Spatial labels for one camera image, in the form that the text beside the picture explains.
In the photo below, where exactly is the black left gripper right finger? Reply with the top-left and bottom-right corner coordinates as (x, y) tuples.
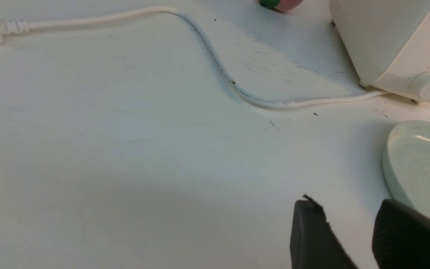
(372, 199), (430, 269)

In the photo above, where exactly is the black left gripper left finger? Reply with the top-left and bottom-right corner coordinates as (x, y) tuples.
(290, 194), (357, 269)

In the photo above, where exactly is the light green round plate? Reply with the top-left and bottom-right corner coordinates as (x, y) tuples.
(382, 120), (430, 218)

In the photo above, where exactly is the white two-slot toaster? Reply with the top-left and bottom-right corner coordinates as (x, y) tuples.
(329, 0), (430, 103)

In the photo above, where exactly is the pink peach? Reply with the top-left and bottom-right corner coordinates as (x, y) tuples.
(258, 0), (303, 12)

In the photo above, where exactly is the white toaster power cable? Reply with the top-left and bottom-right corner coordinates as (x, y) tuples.
(0, 6), (389, 109)

